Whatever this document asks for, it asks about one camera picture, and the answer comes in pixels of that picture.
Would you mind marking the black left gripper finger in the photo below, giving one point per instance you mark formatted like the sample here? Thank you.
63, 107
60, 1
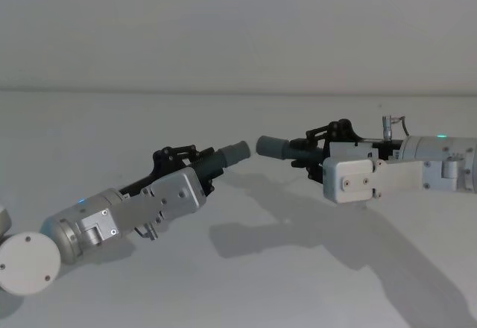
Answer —
182, 153
208, 185

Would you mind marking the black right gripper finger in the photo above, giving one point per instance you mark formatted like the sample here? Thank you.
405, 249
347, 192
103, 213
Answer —
337, 131
315, 169

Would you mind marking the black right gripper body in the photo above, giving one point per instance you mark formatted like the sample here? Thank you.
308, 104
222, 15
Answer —
350, 149

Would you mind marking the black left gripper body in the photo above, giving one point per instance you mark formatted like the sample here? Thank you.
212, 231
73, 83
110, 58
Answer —
143, 179

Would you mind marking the dark cylinder with grey end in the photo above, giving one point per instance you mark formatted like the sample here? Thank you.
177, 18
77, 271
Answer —
234, 153
272, 147

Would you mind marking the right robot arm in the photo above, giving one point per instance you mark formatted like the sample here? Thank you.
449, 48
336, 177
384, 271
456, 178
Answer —
410, 171

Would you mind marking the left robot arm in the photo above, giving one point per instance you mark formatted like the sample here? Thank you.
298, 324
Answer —
112, 212

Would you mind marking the white table cloth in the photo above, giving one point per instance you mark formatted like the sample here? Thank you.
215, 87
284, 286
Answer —
238, 268

